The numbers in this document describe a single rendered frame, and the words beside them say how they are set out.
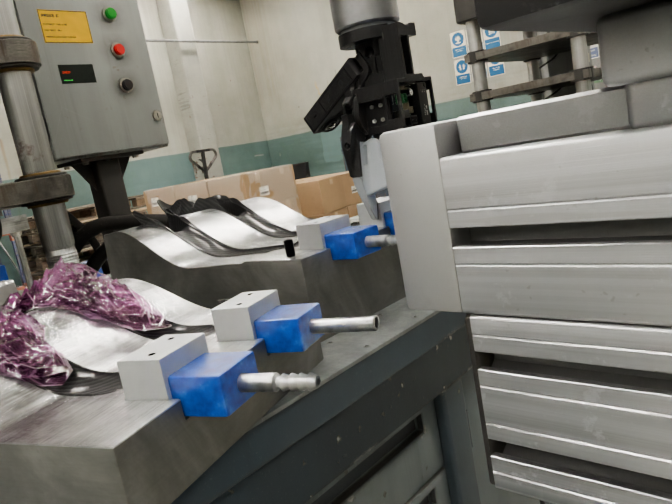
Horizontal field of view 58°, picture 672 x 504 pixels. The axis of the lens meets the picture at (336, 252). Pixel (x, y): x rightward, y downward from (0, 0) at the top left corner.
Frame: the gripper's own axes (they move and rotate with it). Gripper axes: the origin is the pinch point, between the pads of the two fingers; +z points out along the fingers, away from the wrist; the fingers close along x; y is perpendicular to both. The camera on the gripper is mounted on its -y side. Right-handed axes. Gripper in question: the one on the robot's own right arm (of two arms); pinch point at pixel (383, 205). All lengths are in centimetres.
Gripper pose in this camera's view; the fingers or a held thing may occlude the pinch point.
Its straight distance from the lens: 74.6
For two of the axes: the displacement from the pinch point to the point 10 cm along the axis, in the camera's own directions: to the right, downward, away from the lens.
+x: 6.3, -2.5, 7.3
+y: 7.5, -0.3, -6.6
